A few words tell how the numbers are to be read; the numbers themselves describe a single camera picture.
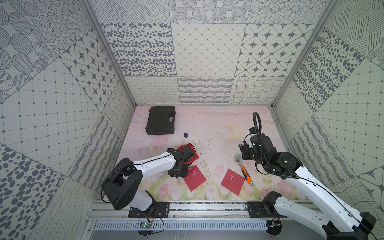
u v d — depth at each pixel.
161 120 1.04
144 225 0.72
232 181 0.84
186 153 0.71
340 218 0.39
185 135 1.01
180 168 0.72
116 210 0.42
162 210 0.74
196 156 0.93
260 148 0.52
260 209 0.74
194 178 0.85
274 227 0.73
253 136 0.58
